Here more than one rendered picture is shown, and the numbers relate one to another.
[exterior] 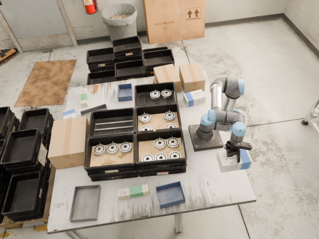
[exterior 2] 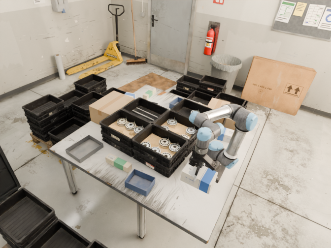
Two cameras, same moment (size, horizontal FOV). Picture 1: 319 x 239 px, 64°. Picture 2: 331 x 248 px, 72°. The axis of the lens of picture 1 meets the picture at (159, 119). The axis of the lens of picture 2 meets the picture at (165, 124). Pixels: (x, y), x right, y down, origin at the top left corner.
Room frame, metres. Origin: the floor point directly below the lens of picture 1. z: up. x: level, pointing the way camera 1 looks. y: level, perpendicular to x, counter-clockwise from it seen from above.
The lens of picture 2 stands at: (-0.08, -0.77, 2.23)
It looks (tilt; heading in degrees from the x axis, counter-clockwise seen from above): 37 degrees down; 31
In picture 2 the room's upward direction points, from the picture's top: 4 degrees clockwise
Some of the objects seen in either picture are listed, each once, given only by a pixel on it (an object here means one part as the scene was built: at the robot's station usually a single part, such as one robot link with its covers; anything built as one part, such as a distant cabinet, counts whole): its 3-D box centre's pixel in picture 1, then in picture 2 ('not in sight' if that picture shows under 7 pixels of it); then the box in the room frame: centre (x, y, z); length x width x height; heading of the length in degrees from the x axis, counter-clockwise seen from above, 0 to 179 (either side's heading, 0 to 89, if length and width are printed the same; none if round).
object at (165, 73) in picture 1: (166, 79); (216, 111); (2.12, -0.12, 0.78); 0.30 x 0.22 x 0.16; 9
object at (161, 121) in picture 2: (157, 121); (178, 128); (1.46, 0.02, 0.87); 0.40 x 0.30 x 0.11; 90
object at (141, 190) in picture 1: (133, 191); (118, 162); (0.89, 0.26, 0.73); 0.24 x 0.06 x 0.06; 95
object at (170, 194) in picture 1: (170, 194); (140, 182); (0.83, -0.02, 0.74); 0.20 x 0.15 x 0.07; 98
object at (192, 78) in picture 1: (191, 78); (238, 120); (2.11, -0.39, 0.78); 0.30 x 0.22 x 0.16; 4
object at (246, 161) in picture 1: (233, 159); (198, 176); (0.88, -0.47, 1.09); 0.20 x 0.12 x 0.09; 93
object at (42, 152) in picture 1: (42, 154); not in sight; (1.56, 1.27, 0.41); 0.31 x 0.02 x 0.16; 3
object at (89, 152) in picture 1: (111, 154); (125, 128); (1.17, 0.42, 0.87); 0.40 x 0.30 x 0.11; 90
